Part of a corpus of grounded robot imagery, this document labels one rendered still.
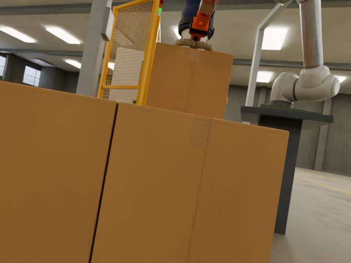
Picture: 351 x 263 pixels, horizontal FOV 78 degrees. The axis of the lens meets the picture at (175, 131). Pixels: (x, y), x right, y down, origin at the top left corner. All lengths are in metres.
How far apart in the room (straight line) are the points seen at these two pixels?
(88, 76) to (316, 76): 2.12
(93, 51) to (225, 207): 2.39
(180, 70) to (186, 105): 0.18
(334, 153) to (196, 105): 12.34
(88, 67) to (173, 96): 1.68
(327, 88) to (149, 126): 1.24
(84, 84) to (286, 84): 1.97
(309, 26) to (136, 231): 1.40
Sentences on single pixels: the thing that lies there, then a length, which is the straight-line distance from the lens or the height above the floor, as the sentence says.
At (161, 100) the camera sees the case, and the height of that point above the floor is 0.65.
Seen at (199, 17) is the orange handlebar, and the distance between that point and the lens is 1.18.
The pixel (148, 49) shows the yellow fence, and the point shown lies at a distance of 2.69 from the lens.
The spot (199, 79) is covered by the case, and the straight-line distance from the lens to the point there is 1.13.
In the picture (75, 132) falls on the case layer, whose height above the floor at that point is 0.46.
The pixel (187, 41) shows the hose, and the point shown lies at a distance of 1.31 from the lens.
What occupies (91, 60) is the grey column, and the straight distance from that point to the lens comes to 2.67.
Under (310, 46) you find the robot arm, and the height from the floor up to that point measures 1.14.
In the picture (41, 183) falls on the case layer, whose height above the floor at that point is 0.34.
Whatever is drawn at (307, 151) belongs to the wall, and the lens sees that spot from 12.94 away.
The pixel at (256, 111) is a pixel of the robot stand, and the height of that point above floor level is 0.72.
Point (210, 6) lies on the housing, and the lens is 1.07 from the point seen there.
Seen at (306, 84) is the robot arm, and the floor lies 0.94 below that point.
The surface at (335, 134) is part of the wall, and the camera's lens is 13.30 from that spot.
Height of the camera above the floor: 0.49
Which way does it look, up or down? 1 degrees up
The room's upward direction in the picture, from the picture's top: 10 degrees clockwise
